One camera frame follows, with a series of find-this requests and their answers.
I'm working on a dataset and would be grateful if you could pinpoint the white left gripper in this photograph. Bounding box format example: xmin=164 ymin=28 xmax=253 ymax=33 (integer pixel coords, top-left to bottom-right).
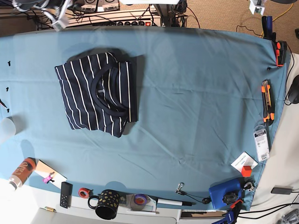
xmin=249 ymin=0 xmax=265 ymax=14

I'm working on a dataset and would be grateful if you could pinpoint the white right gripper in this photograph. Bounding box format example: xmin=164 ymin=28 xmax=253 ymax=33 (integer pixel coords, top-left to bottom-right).
xmin=42 ymin=0 xmax=72 ymax=31

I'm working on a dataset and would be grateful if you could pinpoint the navy white striped t-shirt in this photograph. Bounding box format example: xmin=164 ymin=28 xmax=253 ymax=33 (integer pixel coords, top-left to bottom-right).
xmin=55 ymin=52 xmax=138 ymax=138

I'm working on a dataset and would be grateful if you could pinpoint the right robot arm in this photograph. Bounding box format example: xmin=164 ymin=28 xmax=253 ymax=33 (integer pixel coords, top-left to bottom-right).
xmin=12 ymin=0 xmax=74 ymax=31

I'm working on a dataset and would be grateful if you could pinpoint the orange black clamp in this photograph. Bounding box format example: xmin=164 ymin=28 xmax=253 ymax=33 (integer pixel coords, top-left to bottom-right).
xmin=275 ymin=41 xmax=287 ymax=67

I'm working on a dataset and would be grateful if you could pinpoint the black power strip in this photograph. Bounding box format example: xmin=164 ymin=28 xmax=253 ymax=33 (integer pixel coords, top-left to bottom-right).
xmin=93 ymin=21 xmax=157 ymax=27

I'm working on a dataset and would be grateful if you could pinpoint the orange black utility knife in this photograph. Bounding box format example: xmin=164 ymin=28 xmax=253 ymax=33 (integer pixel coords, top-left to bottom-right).
xmin=261 ymin=79 xmax=275 ymax=126

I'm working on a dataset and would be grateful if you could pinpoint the black computer mouse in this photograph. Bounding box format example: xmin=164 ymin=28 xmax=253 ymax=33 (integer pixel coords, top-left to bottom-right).
xmin=288 ymin=75 xmax=299 ymax=104

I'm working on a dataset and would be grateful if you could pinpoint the translucent white cup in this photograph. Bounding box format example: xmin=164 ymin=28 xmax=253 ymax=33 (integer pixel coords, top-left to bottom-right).
xmin=0 ymin=118 xmax=16 ymax=144

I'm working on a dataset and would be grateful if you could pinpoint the clear plastic bit case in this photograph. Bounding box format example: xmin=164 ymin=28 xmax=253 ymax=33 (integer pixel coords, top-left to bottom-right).
xmin=253 ymin=125 xmax=270 ymax=162

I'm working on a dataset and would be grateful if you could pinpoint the orange brown bottle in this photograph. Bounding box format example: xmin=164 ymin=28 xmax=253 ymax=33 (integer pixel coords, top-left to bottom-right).
xmin=8 ymin=157 xmax=36 ymax=191

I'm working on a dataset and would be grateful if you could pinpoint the white paper card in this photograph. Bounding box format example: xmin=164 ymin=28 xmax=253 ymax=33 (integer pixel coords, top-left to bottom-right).
xmin=231 ymin=152 xmax=258 ymax=173

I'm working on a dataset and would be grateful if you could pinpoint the black remote control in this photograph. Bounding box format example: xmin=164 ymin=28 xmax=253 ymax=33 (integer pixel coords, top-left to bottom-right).
xmin=60 ymin=182 xmax=72 ymax=209

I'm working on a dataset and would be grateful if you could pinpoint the small orange cube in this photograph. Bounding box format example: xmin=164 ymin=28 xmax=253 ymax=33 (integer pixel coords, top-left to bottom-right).
xmin=241 ymin=166 xmax=252 ymax=177

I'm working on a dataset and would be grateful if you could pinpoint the red tape roll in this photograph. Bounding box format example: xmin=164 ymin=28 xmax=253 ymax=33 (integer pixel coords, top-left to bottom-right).
xmin=78 ymin=188 xmax=91 ymax=198

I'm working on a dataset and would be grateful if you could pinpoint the black mug yellow pattern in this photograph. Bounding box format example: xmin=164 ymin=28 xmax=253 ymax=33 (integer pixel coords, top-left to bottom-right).
xmin=87 ymin=189 xmax=120 ymax=220

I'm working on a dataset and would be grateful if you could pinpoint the black power adapter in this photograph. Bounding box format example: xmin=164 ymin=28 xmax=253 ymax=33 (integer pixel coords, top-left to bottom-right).
xmin=271 ymin=186 xmax=293 ymax=195

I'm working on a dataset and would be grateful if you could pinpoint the blue plastic box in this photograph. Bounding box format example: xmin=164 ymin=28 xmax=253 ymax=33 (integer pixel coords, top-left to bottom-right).
xmin=209 ymin=179 xmax=242 ymax=209

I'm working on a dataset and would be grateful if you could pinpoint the purple tape roll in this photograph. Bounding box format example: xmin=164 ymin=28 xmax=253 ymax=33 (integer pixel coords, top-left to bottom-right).
xmin=134 ymin=194 xmax=147 ymax=205

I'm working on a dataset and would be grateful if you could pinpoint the black knob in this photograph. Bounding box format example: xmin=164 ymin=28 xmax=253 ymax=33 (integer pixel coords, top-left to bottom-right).
xmin=222 ymin=192 xmax=238 ymax=205

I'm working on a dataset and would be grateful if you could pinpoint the white black marker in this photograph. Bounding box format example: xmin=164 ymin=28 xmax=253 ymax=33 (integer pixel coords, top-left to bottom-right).
xmin=157 ymin=198 xmax=195 ymax=206

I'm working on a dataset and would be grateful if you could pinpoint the blue black bar clamp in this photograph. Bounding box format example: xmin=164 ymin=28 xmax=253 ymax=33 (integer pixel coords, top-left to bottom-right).
xmin=213 ymin=199 xmax=243 ymax=224

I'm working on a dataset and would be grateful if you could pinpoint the blue clamp handle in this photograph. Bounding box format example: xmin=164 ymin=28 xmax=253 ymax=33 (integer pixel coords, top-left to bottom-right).
xmin=262 ymin=16 xmax=276 ymax=41

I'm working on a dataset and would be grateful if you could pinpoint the carabiner with black lanyard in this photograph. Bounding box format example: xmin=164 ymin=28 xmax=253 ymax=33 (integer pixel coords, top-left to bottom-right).
xmin=176 ymin=182 xmax=212 ymax=205

